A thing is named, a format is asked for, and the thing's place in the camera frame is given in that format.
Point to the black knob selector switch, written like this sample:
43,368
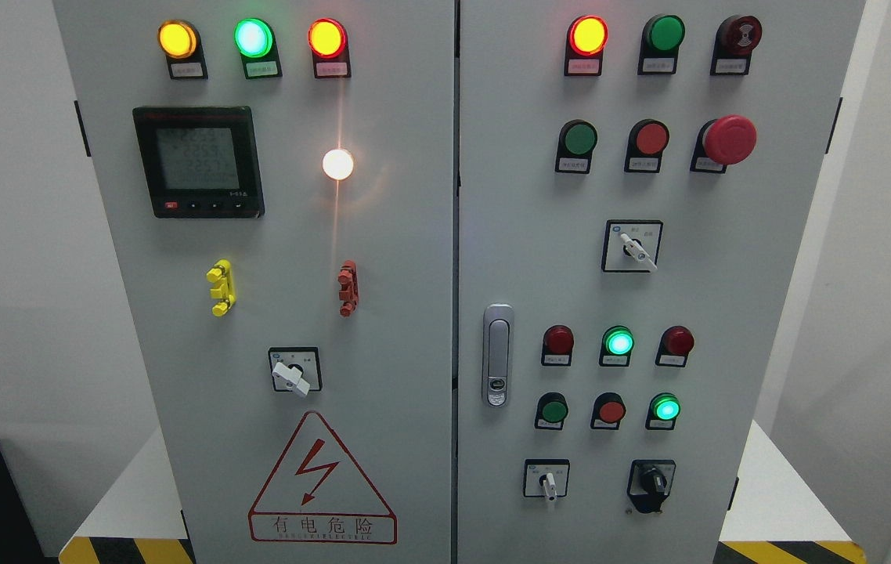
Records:
650,483

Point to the dark red indicator lower left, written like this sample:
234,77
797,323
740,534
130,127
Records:
557,346

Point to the dark red indicator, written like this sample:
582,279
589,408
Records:
675,345
557,346

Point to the white lit indicator lamp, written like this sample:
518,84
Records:
338,164

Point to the green lit indicator lower middle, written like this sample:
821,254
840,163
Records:
616,347

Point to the green lit indicator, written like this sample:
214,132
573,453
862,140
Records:
616,347
258,50

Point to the green push button upper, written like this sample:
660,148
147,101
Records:
575,144

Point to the grey left cabinet door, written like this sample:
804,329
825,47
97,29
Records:
386,368

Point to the grey cabinet door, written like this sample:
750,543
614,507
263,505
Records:
534,239
386,368

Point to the red push button lower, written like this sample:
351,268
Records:
608,412

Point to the red push button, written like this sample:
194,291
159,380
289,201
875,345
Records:
608,412
645,147

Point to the grey right cabinet door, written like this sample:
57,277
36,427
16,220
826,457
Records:
534,239

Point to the dark red indicator lower right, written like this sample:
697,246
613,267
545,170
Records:
675,345

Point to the red electrical danger sign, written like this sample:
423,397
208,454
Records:
318,493

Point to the red push button upper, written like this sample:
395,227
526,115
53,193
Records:
645,147

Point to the green lit push button lower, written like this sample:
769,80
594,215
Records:
663,411

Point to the red lit indicator left door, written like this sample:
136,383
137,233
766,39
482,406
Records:
330,52

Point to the red lit indicator door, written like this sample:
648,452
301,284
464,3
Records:
330,52
585,44

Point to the black digital power meter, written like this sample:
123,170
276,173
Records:
200,162

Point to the red lit indicator right door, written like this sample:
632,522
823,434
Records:
585,44

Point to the green lit indicator top left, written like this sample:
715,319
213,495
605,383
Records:
258,50

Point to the red emergency stop button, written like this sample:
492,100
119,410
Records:
723,141

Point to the green unlit indicator top right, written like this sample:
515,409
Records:
661,39

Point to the yellow indicator light top left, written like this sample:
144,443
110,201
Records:
181,43

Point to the dark red buzzer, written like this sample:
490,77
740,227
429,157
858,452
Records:
736,39

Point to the white platform with hazard stripes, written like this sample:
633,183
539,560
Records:
774,517

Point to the silver door handle lock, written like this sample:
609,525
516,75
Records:
496,340

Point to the white selector switch left door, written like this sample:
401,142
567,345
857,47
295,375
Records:
296,370

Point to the white selector switch upper right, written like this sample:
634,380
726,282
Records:
631,246

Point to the white selector switch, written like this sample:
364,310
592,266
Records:
546,480
631,246

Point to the white selector switch bottom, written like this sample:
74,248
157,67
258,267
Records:
546,480

